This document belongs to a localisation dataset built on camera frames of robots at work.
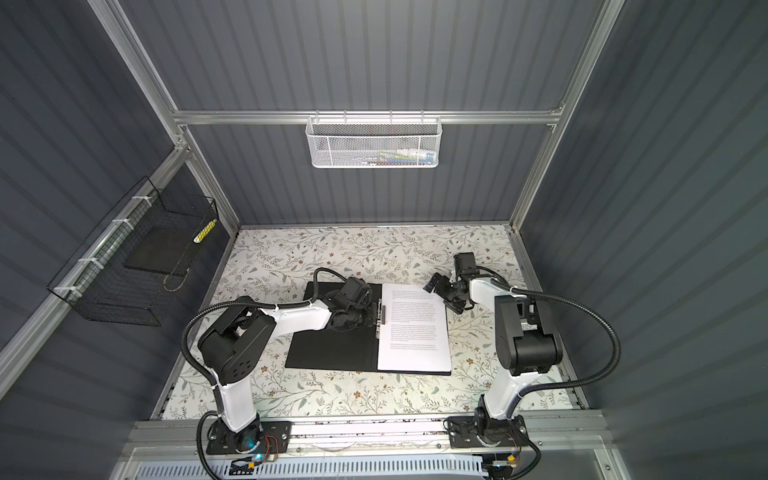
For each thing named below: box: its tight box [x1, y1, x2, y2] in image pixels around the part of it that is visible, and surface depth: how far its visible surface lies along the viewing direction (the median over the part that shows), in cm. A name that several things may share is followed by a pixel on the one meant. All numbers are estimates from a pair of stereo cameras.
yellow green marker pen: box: [193, 218, 217, 244], surface depth 84 cm
